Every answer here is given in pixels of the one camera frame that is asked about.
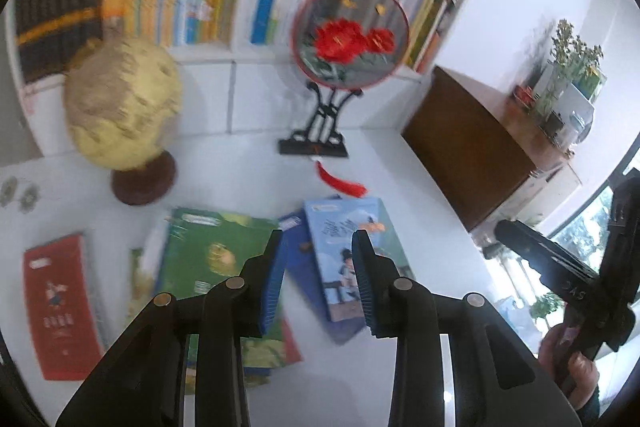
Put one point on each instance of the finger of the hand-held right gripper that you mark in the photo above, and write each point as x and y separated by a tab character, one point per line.
540	254

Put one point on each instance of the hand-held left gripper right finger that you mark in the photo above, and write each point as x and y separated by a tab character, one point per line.
370	292

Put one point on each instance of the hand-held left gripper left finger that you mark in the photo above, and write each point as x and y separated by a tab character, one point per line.
270	287

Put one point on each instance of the light blue child cover book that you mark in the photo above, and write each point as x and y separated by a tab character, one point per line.
340	232

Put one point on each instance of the green cover book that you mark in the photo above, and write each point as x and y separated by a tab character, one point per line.
210	252

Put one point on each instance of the person's right forearm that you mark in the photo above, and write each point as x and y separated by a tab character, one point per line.
597	409

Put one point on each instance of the row of black books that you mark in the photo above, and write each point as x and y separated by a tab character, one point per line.
55	17

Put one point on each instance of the person's right hand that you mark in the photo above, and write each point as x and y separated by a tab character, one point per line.
585	382

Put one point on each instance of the dark blue book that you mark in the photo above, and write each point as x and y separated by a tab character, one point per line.
295	257

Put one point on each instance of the small green plant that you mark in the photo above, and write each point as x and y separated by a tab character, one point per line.
547	309

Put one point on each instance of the red tassel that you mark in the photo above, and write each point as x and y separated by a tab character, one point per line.
340	182

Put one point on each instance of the yellow green book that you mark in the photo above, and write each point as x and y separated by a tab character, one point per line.
140	287

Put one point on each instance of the brown wooden cabinet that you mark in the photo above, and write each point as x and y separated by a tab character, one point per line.
465	142

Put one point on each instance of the white container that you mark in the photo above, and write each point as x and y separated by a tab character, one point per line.
575	112

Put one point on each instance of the small red box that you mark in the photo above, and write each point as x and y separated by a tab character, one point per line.
524	96

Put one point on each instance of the black carved fan stand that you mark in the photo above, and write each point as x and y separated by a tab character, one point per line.
320	132

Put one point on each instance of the dried flower plant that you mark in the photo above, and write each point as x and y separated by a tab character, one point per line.
570	52

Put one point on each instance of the red cover book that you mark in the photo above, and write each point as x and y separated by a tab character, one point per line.
60	307

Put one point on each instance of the yellow globe with wooden base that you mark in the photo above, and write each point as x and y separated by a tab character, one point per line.
120	102

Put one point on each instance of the round embroidered red flower fan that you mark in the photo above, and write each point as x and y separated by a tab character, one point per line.
350	37

